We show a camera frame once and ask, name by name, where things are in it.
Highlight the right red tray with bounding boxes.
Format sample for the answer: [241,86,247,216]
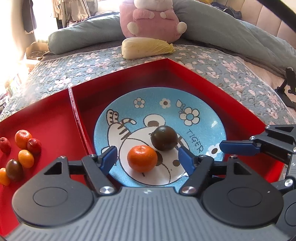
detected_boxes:
[68,58,285,183]

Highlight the plush napa cabbage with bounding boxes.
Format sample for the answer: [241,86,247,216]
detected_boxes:
[121,37,175,60]

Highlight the hanging clothes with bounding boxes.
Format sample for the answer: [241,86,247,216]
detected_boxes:
[52,0,99,28]

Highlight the grey green long pillow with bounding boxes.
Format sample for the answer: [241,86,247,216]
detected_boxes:
[48,1,295,73]

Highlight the red tray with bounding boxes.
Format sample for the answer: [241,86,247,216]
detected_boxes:
[0,88,91,237]
[68,58,285,183]

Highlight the left red tray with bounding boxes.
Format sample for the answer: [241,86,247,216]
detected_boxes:
[0,88,91,237]

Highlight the yellow orange kumquat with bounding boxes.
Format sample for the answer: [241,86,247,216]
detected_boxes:
[0,168,11,186]
[18,150,34,168]

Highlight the pink plush toy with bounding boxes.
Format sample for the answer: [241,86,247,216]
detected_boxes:
[119,0,187,44]

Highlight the blue tiger plate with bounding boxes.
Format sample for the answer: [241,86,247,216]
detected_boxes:
[94,87,226,189]

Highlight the orange mandarin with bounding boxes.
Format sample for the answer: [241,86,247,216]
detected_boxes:
[127,145,158,173]
[15,130,32,150]

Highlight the small red plum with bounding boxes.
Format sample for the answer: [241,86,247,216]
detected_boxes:
[27,138,42,155]

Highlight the dark brown tomato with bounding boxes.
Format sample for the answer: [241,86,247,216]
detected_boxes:
[6,159,23,181]

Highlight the orange mandarin top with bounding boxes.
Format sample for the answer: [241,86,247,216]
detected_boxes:
[15,130,32,150]

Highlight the black phone stand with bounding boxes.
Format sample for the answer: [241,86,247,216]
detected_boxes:
[275,67,295,109]

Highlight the small red apple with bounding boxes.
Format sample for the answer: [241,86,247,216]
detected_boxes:
[0,137,11,155]

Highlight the floral quilt bedspread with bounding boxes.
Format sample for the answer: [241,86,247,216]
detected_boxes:
[1,45,295,124]

